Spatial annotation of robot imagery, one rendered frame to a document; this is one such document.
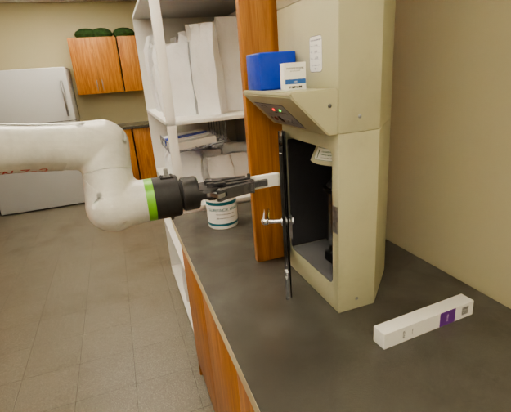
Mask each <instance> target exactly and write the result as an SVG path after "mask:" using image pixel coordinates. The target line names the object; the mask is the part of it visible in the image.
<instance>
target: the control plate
mask: <svg viewBox="0 0 511 412"><path fill-rule="evenodd" d="M254 103H256V104H257V105H258V106H259V107H260V108H261V109H262V110H263V111H264V112H265V113H266V114H268V115H269V116H270V117H271V116H272V117H273V118H272V119H273V120H274V121H275V122H277V123H283V124H287V125H291V126H295V127H299V128H305V127H304V126H303V125H302V124H301V123H300V122H299V121H298V120H297V119H296V118H295V117H294V116H293V115H292V114H291V113H290V112H288V111H287V110H286V109H285V108H284V107H283V106H282V105H273V104H266V103H259V102H254ZM272 108H273V109H274V110H273V109H272ZM279 110H281V111H282V112H280V111H279ZM275 116H276V117H277V116H280V117H281V118H282V119H283V120H284V119H286V120H285V122H282V121H281V120H280V119H279V118H278V117H277V118H278V119H279V120H276V119H275V118H274V117H275ZM288 119H289V120H290V121H288ZM292 120H293V121H294V122H292ZM305 129H306V128H305Z"/></svg>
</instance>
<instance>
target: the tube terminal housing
mask: <svg viewBox="0 0 511 412"><path fill-rule="evenodd" d="M395 10H396V0H301V1H299V2H296V3H294V4H292V5H290V6H287V7H285V8H282V9H280V10H279V11H277V29H278V46H279V52H287V51H295V62H304V61H306V86H307V87H313V88H337V90H338V133H337V135H332V136H328V135H325V134H320V133H317V132H310V131H307V130H303V129H300V128H293V127H290V126H286V125H282V130H283V131H285V138H286V157H287V175H288V194H289V173H288V154H287V140H288V139H292V138H293V139H296V140H299V141H304V142H306V143H310V144H313V145H316V146H320V147H324V148H326V149H329V150H330V152H331V154H332V200H333V206H335V207H337V208H338V234H335V233H334V232H333V281H332V282H329V281H328V280H327V279H326V278H325V277H324V276H323V275H322V274H321V273H320V272H319V271H318V270H317V269H315V268H314V267H313V266H312V265H311V264H310V263H309V262H307V261H306V260H305V259H304V258H303V257H302V256H301V255H300V254H298V253H297V252H296V251H295V250H294V249H293V246H292V244H291V237H290V248H291V252H290V265H291V266H292V267H293V268H294V269H295V270H296V271H297V272H298V273H299V274H300V275H301V276H302V277H303V278H304V279H305V280H306V281H307V282H308V283H309V284H310V285H311V286H312V287H313V288H314V289H315V290H316V291H317V292H318V293H319V294H320V295H321V296H322V297H323V298H324V299H325V300H326V301H327V302H328V303H329V304H330V305H331V306H332V307H333V308H334V309H335V310H336V311H337V312H338V313H340V312H344V311H348V310H351V309H354V308H358V307H363V306H365V305H368V304H371V303H374V300H375V297H376V294H377V292H378V289H379V284H380V281H381V279H382V275H383V271H384V259H385V240H386V220H387V201H388V164H389V144H390V125H391V119H390V118H391V105H392V67H393V48H394V29H395ZM319 34H322V72H316V73H310V56H309V37H311V36H316V35H319ZM289 215H290V209H289Z"/></svg>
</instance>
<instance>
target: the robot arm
mask: <svg viewBox="0 0 511 412"><path fill-rule="evenodd" d="M64 170H78V171H80V172H81V173H82V175H83V189H84V199H85V210H86V214H87V217H88V218H89V220H90V221H91V223H92V224H93V225H95V226H96V227H98V228H100V229H102V230H103V231H121V230H124V229H126V228H129V227H130V226H134V225H137V224H140V223H143V222H150V221H154V220H159V219H164V218H169V217H170V218H171V219H172V220H174V217H177V216H181V215H182V214H183V209H184V210H186V211H188V210H193V209H197V208H200V206H201V201H202V200H203V199H208V200H215V199H217V201H218V202H222V201H224V200H226V199H231V198H234V197H237V196H241V195H247V194H250V193H255V190H256V189H262V188H267V187H272V186H280V174H279V173H278V172H273V173H268V174H262V175H257V176H250V174H249V173H247V177H246V176H244V175H243V176H236V177H219V178H206V179H205V181H204V182H200V183H198V181H197V179H196V177H195V176H190V177H180V179H179V181H178V179H177V176H176V175H172V174H171V173H170V174H168V169H167V168H164V169H163V171H164V174H163V175H160V176H159V177H153V178H147V179H142V180H137V179H136V178H135V177H134V176H133V173H132V164H131V156H130V147H129V140H128V136H127V135H126V133H125V131H124V130H123V129H122V128H121V127H120V126H119V125H117V124H116V123H113V122H111V121H109V120H104V119H97V120H89V121H82V122H72V123H0V175H4V174H12V173H23V172H51V171H64Z"/></svg>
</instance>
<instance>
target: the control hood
mask: <svg viewBox="0 0 511 412"><path fill-rule="evenodd" d="M243 93H244V95H245V96H246V97H247V98H248V99H249V100H250V101H251V102H252V103H253V104H255V105H256V106H257V107H258V108H259V109H260V110H261V111H262V112H263V113H264V114H265V115H266V116H267V117H268V118H269V119H270V120H271V121H272V122H273V123H277V122H275V121H274V120H273V119H272V118H271V117H270V116H269V115H268V114H266V113H265V112H264V111H263V110H262V109H261V108H260V107H259V106H258V105H257V104H256V103H254V102H259V103H266V104H273V105H282V106H283V107H284V108H285V109H286V110H287V111H288V112H290V113H291V114H292V115H293V116H294V117H295V118H296V119H297V120H298V121H299V122H300V123H301V124H302V125H303V126H304V127H305V128H306V129H305V128H300V129H303V130H307V131H310V132H317V133H320V134H325V135H328V136H332V135H337V133H338V90H337V88H313V87H307V89H303V90H293V91H282V90H281V89H276V90H267V91H251V90H244V91H243ZM278 124H282V125H286V126H290V127H293V128H299V127H295V126H291V125H287V124H283V123H278Z"/></svg>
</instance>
